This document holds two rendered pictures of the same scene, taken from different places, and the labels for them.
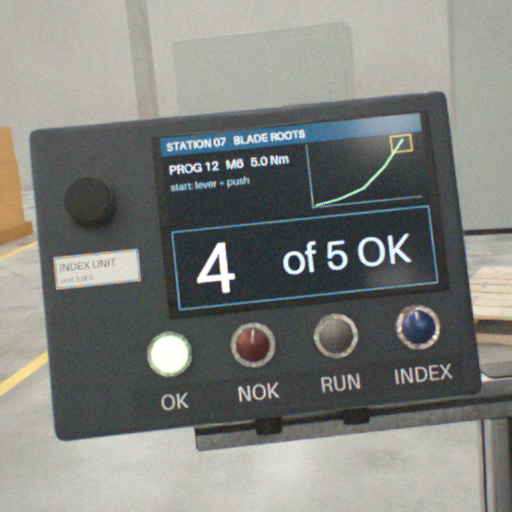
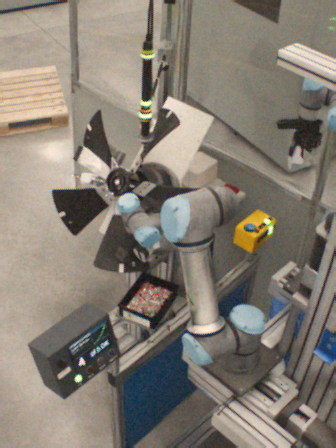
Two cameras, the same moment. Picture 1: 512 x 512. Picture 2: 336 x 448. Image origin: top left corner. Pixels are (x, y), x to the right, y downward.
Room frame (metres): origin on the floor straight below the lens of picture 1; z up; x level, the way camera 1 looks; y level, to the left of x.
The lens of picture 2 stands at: (-0.43, 0.64, 2.65)
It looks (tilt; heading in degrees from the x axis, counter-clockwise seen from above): 40 degrees down; 312
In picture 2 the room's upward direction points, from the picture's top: 3 degrees clockwise
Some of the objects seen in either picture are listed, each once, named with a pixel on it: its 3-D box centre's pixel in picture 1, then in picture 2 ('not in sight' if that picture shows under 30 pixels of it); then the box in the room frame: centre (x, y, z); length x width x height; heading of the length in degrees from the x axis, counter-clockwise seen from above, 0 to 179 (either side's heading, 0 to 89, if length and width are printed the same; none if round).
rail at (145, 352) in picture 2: not in sight; (190, 316); (0.54, -0.60, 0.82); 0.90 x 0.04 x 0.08; 93
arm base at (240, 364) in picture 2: not in sight; (240, 349); (0.18, -0.43, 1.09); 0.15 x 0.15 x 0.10
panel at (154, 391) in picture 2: not in sight; (184, 367); (0.54, -0.60, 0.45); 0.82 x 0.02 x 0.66; 93
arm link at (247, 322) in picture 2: not in sight; (244, 328); (0.18, -0.42, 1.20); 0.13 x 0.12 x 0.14; 73
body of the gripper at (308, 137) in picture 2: not in sight; (307, 131); (0.39, -0.96, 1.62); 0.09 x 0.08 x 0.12; 3
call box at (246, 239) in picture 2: not in sight; (254, 232); (0.56, -0.99, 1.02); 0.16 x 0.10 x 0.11; 93
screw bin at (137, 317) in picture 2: not in sight; (148, 300); (0.70, -0.52, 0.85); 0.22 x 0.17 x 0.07; 108
